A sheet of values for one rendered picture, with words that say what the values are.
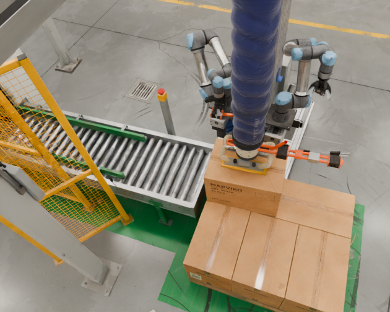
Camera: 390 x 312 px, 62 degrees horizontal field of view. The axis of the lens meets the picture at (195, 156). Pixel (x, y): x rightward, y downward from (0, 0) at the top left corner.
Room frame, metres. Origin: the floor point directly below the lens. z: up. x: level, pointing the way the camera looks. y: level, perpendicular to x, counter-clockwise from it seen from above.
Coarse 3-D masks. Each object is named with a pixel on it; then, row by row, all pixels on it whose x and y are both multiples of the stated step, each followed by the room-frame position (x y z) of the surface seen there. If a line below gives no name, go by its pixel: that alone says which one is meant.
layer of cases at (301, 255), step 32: (288, 192) 1.28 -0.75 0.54; (320, 192) 1.23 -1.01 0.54; (224, 224) 1.09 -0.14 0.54; (256, 224) 1.04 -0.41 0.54; (288, 224) 1.00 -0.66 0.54; (320, 224) 0.95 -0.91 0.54; (192, 256) 0.87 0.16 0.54; (224, 256) 0.83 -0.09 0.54; (256, 256) 0.78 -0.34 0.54; (288, 256) 0.74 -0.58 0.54; (320, 256) 0.70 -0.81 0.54; (224, 288) 0.67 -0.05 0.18; (256, 288) 0.55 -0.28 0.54; (288, 288) 0.51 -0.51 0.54; (320, 288) 0.48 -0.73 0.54
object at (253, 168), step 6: (228, 156) 1.40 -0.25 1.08; (222, 162) 1.35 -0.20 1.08; (234, 162) 1.33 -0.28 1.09; (252, 162) 1.31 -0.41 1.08; (258, 162) 1.30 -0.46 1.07; (234, 168) 1.29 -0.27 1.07; (240, 168) 1.27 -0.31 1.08; (246, 168) 1.26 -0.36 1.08; (252, 168) 1.25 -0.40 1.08; (258, 168) 1.24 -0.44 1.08; (264, 168) 1.24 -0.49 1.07; (264, 174) 1.19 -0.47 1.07
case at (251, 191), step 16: (256, 160) 1.40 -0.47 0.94; (208, 176) 1.33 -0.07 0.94; (224, 176) 1.31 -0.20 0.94; (240, 176) 1.28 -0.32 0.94; (256, 176) 1.26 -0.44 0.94; (272, 176) 1.23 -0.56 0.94; (208, 192) 1.32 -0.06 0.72; (224, 192) 1.26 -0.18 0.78; (240, 192) 1.21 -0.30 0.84; (256, 192) 1.16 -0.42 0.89; (272, 192) 1.11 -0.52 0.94; (240, 208) 1.21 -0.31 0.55; (256, 208) 1.15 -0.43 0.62; (272, 208) 1.10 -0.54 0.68
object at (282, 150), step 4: (284, 144) 1.33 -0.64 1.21; (280, 148) 1.31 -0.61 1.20; (284, 148) 1.30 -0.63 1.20; (288, 148) 1.29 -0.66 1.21; (276, 152) 1.27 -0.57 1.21; (280, 152) 1.27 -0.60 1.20; (284, 152) 1.26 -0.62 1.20; (276, 156) 1.26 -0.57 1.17; (280, 156) 1.25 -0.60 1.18; (284, 156) 1.23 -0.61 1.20
